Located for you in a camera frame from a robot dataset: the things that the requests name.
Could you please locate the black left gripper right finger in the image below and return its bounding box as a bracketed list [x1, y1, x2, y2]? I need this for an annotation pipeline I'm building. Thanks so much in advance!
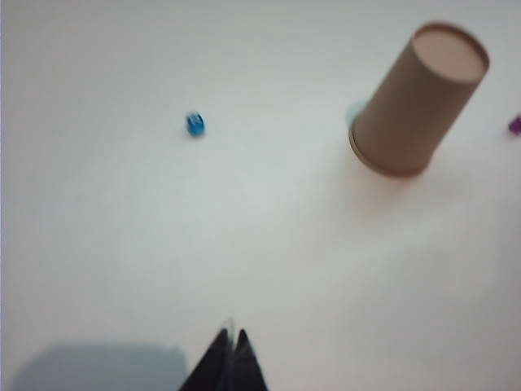
[233, 328, 270, 391]

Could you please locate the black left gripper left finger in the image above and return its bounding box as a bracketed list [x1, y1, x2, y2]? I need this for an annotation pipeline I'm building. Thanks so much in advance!
[177, 327, 236, 391]

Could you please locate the blue die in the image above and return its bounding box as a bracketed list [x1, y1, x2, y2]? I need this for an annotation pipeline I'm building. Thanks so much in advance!
[186, 111, 206, 138]

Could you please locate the brown paper cup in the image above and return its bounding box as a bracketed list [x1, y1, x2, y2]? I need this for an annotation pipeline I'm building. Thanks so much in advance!
[348, 20, 491, 178]

